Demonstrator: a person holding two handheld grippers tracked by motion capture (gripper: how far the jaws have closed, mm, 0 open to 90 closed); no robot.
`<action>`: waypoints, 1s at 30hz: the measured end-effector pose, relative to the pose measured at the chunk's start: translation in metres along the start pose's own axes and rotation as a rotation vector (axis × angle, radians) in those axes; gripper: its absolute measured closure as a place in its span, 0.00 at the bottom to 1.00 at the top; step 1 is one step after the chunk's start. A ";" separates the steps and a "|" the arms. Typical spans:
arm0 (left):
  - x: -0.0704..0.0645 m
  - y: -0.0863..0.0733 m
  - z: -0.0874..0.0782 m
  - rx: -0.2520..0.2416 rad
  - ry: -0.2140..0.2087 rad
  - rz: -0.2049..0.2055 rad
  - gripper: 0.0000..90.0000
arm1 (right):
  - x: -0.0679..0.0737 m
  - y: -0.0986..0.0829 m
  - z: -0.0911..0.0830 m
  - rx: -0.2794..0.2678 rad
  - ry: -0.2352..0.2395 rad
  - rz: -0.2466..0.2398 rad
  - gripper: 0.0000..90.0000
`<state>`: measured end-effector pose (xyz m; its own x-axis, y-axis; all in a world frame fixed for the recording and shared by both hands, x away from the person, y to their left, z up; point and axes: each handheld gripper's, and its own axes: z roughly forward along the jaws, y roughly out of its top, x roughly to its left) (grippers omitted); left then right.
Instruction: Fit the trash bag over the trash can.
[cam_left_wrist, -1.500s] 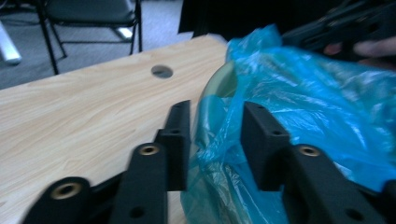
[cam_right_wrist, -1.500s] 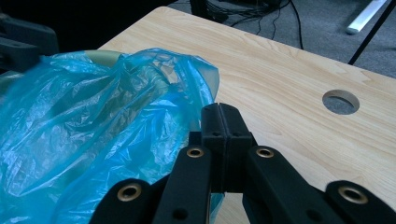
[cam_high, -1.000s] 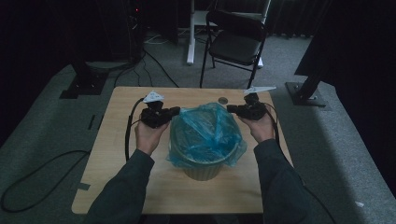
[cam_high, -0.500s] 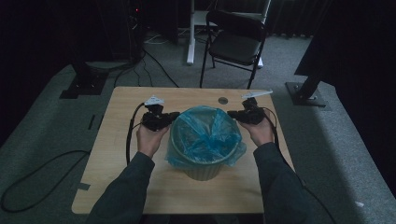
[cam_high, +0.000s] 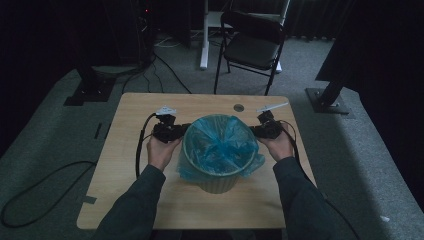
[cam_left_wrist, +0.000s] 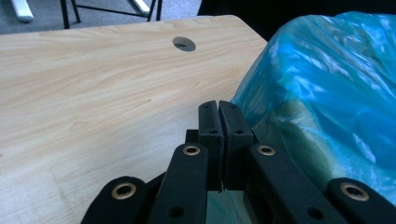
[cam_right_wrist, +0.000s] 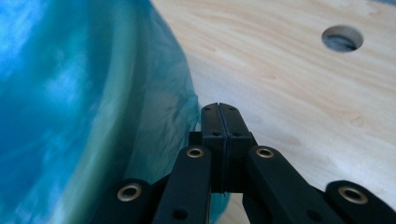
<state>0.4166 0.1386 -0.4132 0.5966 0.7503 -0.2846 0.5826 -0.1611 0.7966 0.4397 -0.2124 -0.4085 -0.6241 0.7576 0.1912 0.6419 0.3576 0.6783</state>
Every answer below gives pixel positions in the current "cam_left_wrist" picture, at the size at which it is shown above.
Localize green plastic trash bin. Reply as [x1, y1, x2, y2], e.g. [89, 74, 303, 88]
[205, 99, 344, 224]

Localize blue plastic bag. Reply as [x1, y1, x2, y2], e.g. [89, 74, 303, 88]
[232, 11, 396, 206]

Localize white desk frame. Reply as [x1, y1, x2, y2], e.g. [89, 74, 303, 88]
[10, 0, 151, 23]

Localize black folding chair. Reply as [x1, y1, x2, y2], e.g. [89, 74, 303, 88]
[60, 0, 163, 30]

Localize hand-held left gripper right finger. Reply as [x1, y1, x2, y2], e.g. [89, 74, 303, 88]
[219, 100, 255, 191]

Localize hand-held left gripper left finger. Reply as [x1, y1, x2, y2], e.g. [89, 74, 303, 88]
[197, 100, 225, 191]

